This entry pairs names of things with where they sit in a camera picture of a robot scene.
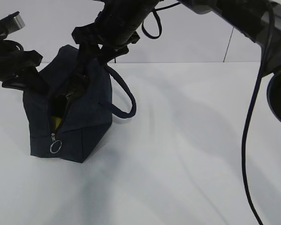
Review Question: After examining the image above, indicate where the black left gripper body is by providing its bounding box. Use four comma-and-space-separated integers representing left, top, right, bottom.
0, 40, 43, 81

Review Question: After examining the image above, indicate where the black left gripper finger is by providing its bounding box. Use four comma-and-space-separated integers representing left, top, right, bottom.
21, 67, 49, 94
1, 76, 29, 90

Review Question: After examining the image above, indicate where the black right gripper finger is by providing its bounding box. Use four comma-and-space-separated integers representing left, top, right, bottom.
97, 46, 129, 63
72, 42, 100, 98

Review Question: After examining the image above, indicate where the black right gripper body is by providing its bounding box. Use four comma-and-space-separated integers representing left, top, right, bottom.
71, 0, 141, 51

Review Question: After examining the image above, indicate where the yellow lemon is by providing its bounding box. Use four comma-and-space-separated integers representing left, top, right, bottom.
51, 116, 62, 130

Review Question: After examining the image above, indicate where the navy blue lunch bag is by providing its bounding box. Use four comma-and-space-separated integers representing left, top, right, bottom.
22, 45, 136, 163

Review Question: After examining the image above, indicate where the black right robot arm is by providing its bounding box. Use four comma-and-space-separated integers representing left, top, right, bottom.
72, 0, 281, 122

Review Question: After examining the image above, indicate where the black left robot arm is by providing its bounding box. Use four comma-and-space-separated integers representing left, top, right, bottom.
0, 39, 49, 95

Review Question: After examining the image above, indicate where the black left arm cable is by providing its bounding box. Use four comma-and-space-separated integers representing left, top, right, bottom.
0, 13, 25, 61

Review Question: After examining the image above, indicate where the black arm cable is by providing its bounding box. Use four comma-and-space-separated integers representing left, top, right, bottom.
141, 0, 276, 225
0, 13, 25, 61

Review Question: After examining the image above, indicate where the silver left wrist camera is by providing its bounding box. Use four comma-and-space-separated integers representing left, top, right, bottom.
0, 11, 25, 36

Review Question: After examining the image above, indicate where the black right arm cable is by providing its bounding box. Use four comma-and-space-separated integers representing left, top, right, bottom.
141, 0, 276, 225

